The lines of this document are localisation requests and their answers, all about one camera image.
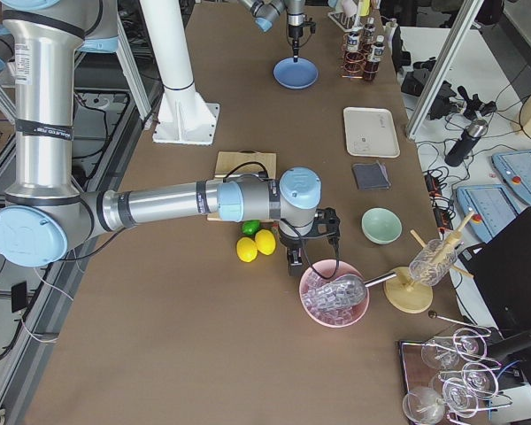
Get blue plate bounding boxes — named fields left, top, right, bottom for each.
left=273, top=58, right=319, bottom=89

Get yellow lemon right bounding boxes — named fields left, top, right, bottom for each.
left=254, top=229, right=277, bottom=255

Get yellow lemon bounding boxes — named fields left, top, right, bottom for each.
left=254, top=229, right=277, bottom=255
left=235, top=236, right=258, bottom=263

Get yellow lemon left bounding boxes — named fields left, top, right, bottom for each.
left=235, top=236, right=258, bottom=263

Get green lime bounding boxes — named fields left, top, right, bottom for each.
left=242, top=220, right=261, bottom=237

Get dark syrup bottle left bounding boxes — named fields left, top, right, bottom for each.
left=342, top=27, right=363, bottom=76

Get dark syrup bottle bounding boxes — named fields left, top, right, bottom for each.
left=363, top=35, right=385, bottom=81
left=342, top=27, right=363, bottom=76
left=361, top=17, right=375, bottom=54

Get metal ice scoop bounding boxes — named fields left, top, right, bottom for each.
left=323, top=272, right=396, bottom=310

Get dark syrup bottle back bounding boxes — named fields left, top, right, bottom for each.
left=361, top=17, right=375, bottom=54

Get pink bowl with ice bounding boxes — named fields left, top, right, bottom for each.
left=299, top=259, right=370, bottom=328

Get dark syrup bottle front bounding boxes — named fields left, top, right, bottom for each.
left=363, top=35, right=385, bottom=81

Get mint green bowl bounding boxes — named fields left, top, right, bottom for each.
left=361, top=208, right=403, bottom=244

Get wooden cutting board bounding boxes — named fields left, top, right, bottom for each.
left=206, top=151, right=276, bottom=222

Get dark grey folded cloth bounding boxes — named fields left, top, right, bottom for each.
left=352, top=162, right=391, bottom=190

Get wooden cup stand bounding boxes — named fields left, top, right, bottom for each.
left=384, top=211, right=473, bottom=313

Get white tray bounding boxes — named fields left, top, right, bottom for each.
left=343, top=106, right=400, bottom=158

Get clear textured glass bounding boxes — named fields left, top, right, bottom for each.
left=409, top=239, right=457, bottom=287

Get metal bar spoon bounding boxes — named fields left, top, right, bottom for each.
left=427, top=310, right=491, bottom=335

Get wine glass upper left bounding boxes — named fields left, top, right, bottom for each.
left=421, top=336, right=460, bottom=370

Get wine glass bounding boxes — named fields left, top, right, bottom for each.
left=402, top=387, right=445, bottom=424
left=421, top=336, right=460, bottom=370
left=452, top=328, right=487, bottom=361
left=442, top=377, right=478, bottom=418
left=461, top=362, right=498, bottom=399

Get wine glass upper right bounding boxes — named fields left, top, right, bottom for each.
left=452, top=328, right=487, bottom=361

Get wine glass bottom left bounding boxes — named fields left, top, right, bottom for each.
left=402, top=387, right=445, bottom=424

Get black thermos bottle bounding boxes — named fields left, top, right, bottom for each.
left=444, top=119, right=489, bottom=166

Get blue teach pendant lower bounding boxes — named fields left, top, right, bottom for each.
left=456, top=184, right=521, bottom=243

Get blue teach pendant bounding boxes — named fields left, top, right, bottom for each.
left=491, top=150, right=531, bottom=205
left=456, top=184, right=521, bottom=243

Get black laptop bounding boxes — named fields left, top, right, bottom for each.
left=459, top=207, right=531, bottom=331

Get wine glass lower middle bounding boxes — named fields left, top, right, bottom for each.
left=442, top=377, right=478, bottom=418

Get blue teach pendant upper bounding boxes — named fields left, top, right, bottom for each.
left=491, top=150, right=531, bottom=205

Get copper wire bottle rack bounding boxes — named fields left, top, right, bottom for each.
left=341, top=32, right=385, bottom=81

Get aluminium frame post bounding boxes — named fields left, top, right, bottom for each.
left=405, top=0, right=483, bottom=142

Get white wire glass rack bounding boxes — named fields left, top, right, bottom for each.
left=397, top=327, right=512, bottom=424

